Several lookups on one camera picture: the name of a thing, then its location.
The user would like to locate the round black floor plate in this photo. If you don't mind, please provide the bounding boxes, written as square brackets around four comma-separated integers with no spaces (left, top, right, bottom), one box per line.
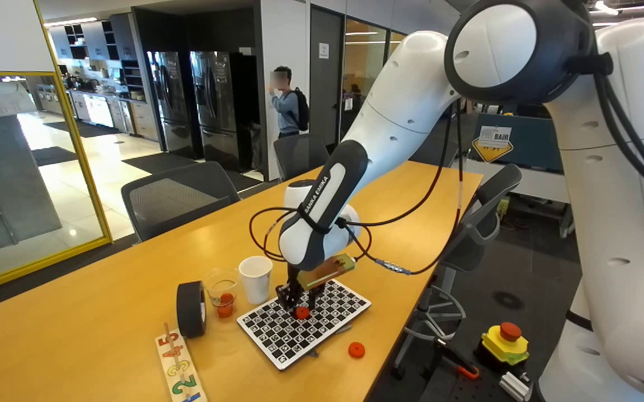
[491,289,525,312]

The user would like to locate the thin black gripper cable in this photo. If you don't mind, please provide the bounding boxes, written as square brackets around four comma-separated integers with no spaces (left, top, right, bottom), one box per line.
[245,102,464,276]

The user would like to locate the transparent plastic cup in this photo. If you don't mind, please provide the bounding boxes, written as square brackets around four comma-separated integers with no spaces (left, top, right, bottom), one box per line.
[205,276,241,321]

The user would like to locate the tan wrist camera box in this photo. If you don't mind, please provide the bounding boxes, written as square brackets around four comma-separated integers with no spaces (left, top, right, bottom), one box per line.
[294,253,358,291]

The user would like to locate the black tape roll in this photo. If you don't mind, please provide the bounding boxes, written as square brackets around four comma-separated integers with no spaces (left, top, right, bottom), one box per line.
[175,280,209,342]

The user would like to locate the small dark floor mat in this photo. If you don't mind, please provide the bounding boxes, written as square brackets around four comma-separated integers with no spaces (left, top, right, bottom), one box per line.
[31,145,80,167]

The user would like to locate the dark chair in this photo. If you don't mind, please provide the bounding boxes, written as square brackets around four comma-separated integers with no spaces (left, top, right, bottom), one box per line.
[408,119,481,167]

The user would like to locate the yellow red emergency stop button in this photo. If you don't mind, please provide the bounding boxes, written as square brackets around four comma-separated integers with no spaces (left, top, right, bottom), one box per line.
[478,319,531,368]

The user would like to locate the person with black backpack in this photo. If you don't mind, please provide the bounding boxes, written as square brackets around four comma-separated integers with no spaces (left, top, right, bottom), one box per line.
[265,64,310,141]

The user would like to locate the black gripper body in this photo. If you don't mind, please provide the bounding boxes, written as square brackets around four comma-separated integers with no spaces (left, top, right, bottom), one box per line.
[279,265,321,300]

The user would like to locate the black white marker board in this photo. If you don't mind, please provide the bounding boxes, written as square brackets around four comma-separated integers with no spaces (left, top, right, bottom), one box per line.
[235,270,374,374]

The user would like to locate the small grey metal box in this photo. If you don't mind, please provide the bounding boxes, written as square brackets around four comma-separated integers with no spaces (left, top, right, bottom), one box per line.
[498,368,534,402]

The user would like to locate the black glass door refrigerators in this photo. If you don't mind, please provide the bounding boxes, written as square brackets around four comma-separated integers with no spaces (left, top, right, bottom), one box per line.
[141,47,261,170]

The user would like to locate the grey mesh office chair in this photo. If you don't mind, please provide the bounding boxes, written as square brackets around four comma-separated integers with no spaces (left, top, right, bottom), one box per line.
[119,160,241,242]
[272,131,334,180]

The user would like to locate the wooden number puzzle board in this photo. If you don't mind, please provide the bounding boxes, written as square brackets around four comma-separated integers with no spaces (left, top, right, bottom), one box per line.
[155,326,209,402]

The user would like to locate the large dark floor mat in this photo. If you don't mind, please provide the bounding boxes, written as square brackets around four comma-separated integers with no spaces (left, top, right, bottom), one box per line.
[123,150,264,192]

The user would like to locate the black swivel office chair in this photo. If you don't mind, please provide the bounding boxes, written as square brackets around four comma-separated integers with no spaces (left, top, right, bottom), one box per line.
[392,163,524,375]

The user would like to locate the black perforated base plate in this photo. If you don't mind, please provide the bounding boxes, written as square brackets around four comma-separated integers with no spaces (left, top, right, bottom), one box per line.
[414,359,520,402]

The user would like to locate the yellow white sign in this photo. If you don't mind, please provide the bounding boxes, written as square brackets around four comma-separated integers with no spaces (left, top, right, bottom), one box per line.
[471,122,516,166]

